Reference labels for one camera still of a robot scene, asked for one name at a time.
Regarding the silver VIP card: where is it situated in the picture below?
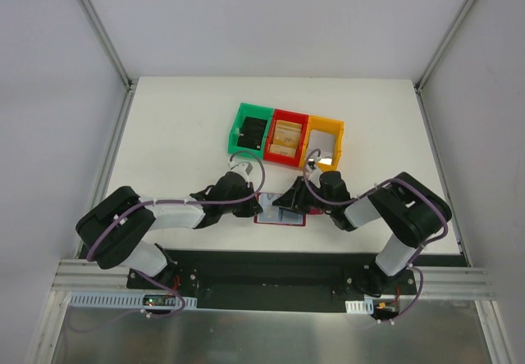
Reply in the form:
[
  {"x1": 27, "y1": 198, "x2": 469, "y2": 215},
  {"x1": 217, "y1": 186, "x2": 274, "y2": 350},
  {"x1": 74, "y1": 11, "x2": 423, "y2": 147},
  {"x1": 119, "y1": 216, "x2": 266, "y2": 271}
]
[{"x1": 306, "y1": 130, "x2": 336, "y2": 165}]

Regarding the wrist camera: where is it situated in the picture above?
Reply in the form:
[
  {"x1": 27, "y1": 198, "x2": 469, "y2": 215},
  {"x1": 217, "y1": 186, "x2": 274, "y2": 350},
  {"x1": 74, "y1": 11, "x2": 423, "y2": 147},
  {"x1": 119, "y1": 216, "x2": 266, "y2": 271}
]
[
  {"x1": 304, "y1": 157, "x2": 322, "y2": 177},
  {"x1": 229, "y1": 161, "x2": 253, "y2": 181}
]

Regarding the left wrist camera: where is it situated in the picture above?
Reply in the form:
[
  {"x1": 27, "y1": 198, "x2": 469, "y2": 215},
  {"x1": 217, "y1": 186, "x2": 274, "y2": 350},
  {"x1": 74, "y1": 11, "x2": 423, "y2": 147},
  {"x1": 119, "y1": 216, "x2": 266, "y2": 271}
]
[{"x1": 229, "y1": 161, "x2": 253, "y2": 181}]

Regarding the right white cable duct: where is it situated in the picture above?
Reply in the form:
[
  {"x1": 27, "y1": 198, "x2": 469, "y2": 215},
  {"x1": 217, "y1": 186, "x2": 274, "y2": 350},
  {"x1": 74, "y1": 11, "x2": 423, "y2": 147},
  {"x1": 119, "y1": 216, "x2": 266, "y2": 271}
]
[{"x1": 345, "y1": 298, "x2": 374, "y2": 316}]

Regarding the gold VIP card upper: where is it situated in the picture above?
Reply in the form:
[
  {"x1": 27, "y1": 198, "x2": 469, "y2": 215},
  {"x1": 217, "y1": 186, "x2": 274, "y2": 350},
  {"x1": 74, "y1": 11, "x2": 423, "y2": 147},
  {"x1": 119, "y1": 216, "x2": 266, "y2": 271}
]
[{"x1": 273, "y1": 120, "x2": 302, "y2": 143}]

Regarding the silver card in holder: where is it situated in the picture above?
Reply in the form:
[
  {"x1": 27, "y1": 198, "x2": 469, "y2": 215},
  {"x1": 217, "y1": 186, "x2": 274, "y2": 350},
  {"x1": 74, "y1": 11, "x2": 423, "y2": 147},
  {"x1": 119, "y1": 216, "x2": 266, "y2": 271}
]
[{"x1": 257, "y1": 193, "x2": 281, "y2": 224}]

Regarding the left white cable duct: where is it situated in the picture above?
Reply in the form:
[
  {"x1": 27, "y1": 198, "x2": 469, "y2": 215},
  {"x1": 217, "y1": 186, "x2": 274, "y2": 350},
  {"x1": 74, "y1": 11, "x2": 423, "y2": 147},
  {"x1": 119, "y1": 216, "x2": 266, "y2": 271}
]
[{"x1": 70, "y1": 292, "x2": 198, "y2": 311}]

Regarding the green plastic bin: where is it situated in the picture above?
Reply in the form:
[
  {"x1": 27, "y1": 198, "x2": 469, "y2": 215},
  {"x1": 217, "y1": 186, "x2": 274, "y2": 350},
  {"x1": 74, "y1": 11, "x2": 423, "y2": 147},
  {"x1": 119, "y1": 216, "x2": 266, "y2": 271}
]
[{"x1": 228, "y1": 102, "x2": 274, "y2": 159}]

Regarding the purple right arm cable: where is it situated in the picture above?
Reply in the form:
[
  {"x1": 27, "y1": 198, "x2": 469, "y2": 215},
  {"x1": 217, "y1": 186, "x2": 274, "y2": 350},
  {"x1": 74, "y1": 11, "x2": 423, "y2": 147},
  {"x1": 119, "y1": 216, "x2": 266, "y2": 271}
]
[{"x1": 302, "y1": 147, "x2": 450, "y2": 258}]

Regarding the gold vip card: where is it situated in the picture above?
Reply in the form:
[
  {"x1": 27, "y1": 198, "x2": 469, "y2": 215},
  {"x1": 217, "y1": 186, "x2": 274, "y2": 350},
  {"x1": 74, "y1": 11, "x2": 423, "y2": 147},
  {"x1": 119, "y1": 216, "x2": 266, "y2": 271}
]
[
  {"x1": 269, "y1": 143, "x2": 296, "y2": 157},
  {"x1": 273, "y1": 120, "x2": 302, "y2": 143}
]

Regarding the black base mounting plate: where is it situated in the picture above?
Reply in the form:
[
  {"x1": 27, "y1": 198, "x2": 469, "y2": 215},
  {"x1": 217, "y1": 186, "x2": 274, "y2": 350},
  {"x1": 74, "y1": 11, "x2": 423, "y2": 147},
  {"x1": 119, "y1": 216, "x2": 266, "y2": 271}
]
[{"x1": 77, "y1": 244, "x2": 468, "y2": 312}]

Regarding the black VIP card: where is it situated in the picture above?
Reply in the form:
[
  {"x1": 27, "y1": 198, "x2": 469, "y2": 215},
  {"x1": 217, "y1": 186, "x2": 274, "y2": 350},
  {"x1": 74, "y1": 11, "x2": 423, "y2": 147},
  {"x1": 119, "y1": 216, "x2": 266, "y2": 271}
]
[{"x1": 237, "y1": 116, "x2": 267, "y2": 150}]

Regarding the yellow plastic bin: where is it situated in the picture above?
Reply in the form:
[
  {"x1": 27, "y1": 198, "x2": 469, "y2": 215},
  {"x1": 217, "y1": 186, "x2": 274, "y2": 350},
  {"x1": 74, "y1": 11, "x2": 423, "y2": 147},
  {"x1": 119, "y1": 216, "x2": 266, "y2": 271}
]
[{"x1": 299, "y1": 116, "x2": 345, "y2": 171}]

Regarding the right aluminium frame post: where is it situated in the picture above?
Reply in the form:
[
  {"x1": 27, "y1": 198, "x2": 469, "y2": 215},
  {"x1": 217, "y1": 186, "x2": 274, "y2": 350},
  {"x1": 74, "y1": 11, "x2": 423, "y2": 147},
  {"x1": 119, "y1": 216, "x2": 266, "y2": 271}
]
[{"x1": 413, "y1": 0, "x2": 497, "y2": 93}]

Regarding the gold VIP card lower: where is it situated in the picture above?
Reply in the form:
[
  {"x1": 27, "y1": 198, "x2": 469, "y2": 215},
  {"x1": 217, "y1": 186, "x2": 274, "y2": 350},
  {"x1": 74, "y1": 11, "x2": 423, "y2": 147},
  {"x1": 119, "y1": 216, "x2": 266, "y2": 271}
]
[{"x1": 269, "y1": 143, "x2": 296, "y2": 157}]

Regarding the red leather card holder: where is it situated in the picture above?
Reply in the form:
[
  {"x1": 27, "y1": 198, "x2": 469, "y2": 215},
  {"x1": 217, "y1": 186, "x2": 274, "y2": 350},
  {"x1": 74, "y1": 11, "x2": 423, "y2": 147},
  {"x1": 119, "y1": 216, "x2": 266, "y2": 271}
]
[{"x1": 253, "y1": 192, "x2": 322, "y2": 227}]

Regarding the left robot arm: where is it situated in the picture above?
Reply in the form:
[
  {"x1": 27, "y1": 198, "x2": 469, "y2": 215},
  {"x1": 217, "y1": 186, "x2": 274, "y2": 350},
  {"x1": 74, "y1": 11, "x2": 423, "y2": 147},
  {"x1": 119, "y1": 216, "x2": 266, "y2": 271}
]
[{"x1": 75, "y1": 171, "x2": 263, "y2": 290}]

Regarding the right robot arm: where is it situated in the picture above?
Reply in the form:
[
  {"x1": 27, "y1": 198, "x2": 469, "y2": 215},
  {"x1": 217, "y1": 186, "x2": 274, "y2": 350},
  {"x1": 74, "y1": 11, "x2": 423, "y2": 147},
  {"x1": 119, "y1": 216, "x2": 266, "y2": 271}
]
[{"x1": 272, "y1": 171, "x2": 452, "y2": 297}]

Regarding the aluminium frame post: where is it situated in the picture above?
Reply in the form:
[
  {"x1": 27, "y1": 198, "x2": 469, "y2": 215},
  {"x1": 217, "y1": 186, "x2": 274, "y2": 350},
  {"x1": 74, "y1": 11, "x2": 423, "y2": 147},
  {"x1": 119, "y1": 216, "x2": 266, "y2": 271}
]
[
  {"x1": 61, "y1": 0, "x2": 139, "y2": 90},
  {"x1": 413, "y1": 0, "x2": 497, "y2": 93}
]

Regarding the left aluminium frame post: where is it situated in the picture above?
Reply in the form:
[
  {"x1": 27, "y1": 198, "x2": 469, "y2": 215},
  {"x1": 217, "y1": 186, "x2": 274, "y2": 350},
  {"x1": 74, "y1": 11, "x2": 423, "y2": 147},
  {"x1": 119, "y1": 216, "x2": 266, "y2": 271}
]
[{"x1": 61, "y1": 0, "x2": 139, "y2": 90}]

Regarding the white cable duct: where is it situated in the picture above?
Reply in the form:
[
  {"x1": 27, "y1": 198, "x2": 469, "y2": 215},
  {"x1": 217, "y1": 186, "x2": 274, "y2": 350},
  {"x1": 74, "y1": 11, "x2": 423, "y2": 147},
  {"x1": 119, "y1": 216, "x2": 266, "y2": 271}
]
[
  {"x1": 345, "y1": 298, "x2": 374, "y2": 316},
  {"x1": 70, "y1": 292, "x2": 198, "y2": 311}
]

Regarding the red plastic bin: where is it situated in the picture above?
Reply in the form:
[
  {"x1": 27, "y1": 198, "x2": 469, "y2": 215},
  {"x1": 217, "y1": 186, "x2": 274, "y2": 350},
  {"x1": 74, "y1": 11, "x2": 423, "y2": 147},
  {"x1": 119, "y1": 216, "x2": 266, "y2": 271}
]
[{"x1": 263, "y1": 109, "x2": 309, "y2": 167}]

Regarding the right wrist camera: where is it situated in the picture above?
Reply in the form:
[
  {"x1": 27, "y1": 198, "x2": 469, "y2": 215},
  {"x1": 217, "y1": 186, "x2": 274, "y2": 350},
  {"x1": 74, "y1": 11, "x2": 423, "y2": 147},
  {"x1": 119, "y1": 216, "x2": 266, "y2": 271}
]
[{"x1": 304, "y1": 157, "x2": 322, "y2": 177}]

